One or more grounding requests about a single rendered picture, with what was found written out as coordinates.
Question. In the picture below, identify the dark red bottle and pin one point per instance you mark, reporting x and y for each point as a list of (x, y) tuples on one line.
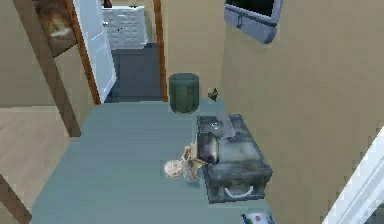
[(107, 3)]

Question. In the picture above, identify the dark grey chest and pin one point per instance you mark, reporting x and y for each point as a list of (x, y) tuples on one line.
[(240, 166)]

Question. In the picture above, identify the dark grey pillow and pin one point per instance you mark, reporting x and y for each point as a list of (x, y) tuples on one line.
[(208, 148)]

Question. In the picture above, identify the white dark-edged box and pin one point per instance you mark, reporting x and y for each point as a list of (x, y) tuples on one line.
[(258, 219)]

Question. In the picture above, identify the white panelled room door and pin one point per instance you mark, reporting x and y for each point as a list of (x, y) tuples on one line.
[(361, 190)]

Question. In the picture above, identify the beige plush toy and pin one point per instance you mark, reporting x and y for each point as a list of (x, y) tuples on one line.
[(186, 165)]

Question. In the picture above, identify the grey cloth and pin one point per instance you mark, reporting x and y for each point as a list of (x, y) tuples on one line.
[(226, 125)]

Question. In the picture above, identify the white tiled cabinet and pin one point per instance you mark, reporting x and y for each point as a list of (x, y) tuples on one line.
[(126, 28)]

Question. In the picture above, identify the dark green round bin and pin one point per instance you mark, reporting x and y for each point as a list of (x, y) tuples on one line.
[(184, 93)]

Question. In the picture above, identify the brown framed picture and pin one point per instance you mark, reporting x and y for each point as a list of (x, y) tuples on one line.
[(55, 23)]

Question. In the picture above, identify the small brown object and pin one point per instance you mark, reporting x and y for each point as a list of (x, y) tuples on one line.
[(213, 94)]

